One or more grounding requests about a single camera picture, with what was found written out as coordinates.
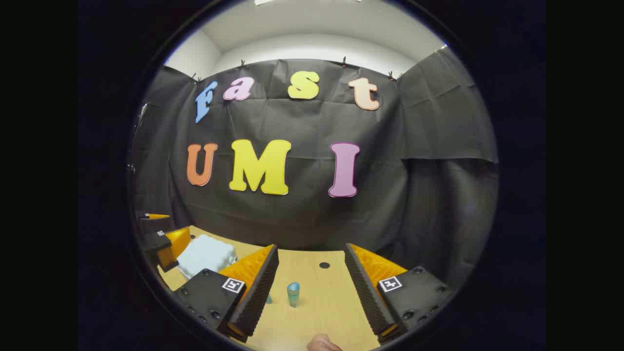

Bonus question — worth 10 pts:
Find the light blue suitcase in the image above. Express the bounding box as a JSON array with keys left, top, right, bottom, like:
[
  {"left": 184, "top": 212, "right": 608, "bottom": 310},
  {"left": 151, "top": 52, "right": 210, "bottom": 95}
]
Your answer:
[{"left": 176, "top": 234, "right": 238, "bottom": 279}]

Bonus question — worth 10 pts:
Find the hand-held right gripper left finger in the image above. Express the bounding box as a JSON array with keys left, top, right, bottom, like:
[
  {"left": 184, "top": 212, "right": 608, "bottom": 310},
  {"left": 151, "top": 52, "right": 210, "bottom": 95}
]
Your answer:
[{"left": 175, "top": 244, "right": 280, "bottom": 343}]

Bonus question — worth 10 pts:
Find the black backdrop cloth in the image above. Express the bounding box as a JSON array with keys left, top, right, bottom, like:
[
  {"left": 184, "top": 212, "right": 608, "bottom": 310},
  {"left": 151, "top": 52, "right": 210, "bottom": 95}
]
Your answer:
[{"left": 129, "top": 46, "right": 499, "bottom": 293}]

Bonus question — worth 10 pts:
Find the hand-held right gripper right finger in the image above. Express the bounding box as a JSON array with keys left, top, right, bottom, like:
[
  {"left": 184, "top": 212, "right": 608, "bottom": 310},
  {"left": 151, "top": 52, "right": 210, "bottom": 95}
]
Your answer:
[{"left": 344, "top": 243, "right": 454, "bottom": 344}]

